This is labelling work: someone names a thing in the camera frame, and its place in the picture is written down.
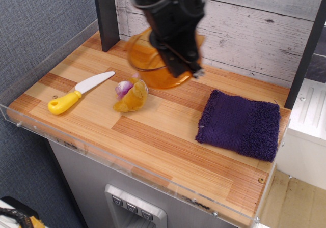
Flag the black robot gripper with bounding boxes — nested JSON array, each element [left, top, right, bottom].
[[142, 0, 205, 79]]

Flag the orange transparent plastic pot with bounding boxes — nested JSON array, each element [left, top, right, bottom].
[[125, 28, 205, 89]]

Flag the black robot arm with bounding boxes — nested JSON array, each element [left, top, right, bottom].
[[131, 0, 205, 78]]

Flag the black yellow object corner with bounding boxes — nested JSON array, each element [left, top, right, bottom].
[[1, 196, 46, 227]]

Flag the plush taco toy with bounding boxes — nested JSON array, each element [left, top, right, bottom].
[[113, 74, 149, 112]]

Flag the purple folded towel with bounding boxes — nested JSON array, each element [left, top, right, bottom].
[[195, 90, 281, 162]]

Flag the white ribbed side unit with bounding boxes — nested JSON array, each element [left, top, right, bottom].
[[276, 79, 325, 189]]

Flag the grey toy fridge cabinet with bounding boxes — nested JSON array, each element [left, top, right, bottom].
[[49, 141, 232, 227]]

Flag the silver dispenser button panel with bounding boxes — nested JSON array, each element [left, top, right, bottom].
[[104, 184, 168, 227]]

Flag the black left vertical post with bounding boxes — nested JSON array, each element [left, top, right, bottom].
[[95, 0, 120, 52]]

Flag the black vertical post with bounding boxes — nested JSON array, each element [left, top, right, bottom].
[[95, 0, 120, 52], [284, 0, 325, 109]]

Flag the black right vertical post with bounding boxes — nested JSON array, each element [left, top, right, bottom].
[[284, 0, 325, 109]]

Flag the yellow handled toy knife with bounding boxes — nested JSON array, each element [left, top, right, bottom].
[[47, 71, 115, 115]]

